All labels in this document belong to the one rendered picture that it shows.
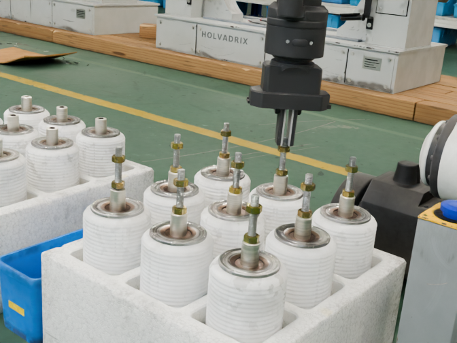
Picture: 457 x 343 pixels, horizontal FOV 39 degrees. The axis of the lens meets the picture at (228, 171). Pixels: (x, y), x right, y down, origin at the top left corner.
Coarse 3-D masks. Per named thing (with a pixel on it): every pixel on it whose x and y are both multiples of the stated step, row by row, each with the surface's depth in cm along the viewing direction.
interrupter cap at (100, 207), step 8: (96, 200) 94; (104, 200) 94; (128, 200) 95; (136, 200) 95; (96, 208) 91; (104, 208) 92; (128, 208) 93; (136, 208) 92; (104, 216) 89; (112, 216) 89; (120, 216) 89; (128, 216) 90
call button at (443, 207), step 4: (448, 200) 82; (452, 200) 82; (456, 200) 83; (444, 204) 81; (448, 204) 81; (452, 204) 81; (456, 204) 81; (440, 208) 81; (444, 208) 80; (448, 208) 80; (452, 208) 80; (456, 208) 80; (444, 212) 81; (448, 212) 80; (452, 212) 80; (456, 212) 79; (448, 216) 80; (452, 216) 80; (456, 216) 80
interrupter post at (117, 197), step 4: (112, 188) 92; (124, 188) 92; (112, 192) 91; (116, 192) 91; (120, 192) 91; (124, 192) 91; (112, 196) 91; (116, 196) 91; (120, 196) 91; (124, 196) 92; (112, 200) 91; (116, 200) 91; (120, 200) 91; (124, 200) 92; (112, 204) 91; (116, 204) 91; (120, 204) 91; (124, 204) 92; (112, 208) 92; (116, 208) 91; (120, 208) 92; (124, 208) 92
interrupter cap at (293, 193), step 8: (264, 184) 106; (272, 184) 106; (288, 184) 106; (256, 192) 103; (264, 192) 102; (272, 192) 104; (288, 192) 104; (296, 192) 103; (280, 200) 100; (288, 200) 100; (296, 200) 101
